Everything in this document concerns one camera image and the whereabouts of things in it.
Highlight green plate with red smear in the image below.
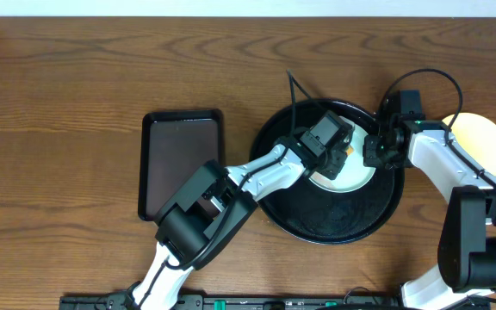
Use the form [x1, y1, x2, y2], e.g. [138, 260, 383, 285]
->
[310, 116, 375, 193]

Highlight round black tray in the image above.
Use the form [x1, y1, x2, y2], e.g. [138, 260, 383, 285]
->
[249, 98, 405, 245]

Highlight yellow plate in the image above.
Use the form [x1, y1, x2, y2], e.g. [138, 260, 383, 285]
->
[451, 113, 496, 176]

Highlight black rectangular tray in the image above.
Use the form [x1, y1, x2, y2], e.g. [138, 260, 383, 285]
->
[138, 108, 225, 221]

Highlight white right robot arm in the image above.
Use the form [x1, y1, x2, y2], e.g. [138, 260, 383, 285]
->
[363, 112, 496, 309]

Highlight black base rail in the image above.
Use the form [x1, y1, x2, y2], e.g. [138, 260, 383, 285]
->
[58, 294, 490, 310]

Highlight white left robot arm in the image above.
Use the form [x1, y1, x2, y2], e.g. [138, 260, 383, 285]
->
[127, 128, 352, 309]

